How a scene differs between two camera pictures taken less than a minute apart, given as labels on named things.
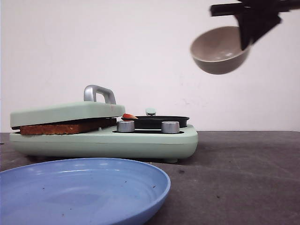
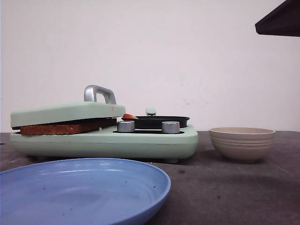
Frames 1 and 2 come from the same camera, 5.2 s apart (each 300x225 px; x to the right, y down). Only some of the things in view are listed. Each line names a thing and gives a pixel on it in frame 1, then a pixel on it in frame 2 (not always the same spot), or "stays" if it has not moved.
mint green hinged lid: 98,102 stays
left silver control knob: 125,126 stays
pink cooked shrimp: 128,116 stays
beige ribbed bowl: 218,50 → 242,144
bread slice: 67,129 stays
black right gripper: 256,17 → 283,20
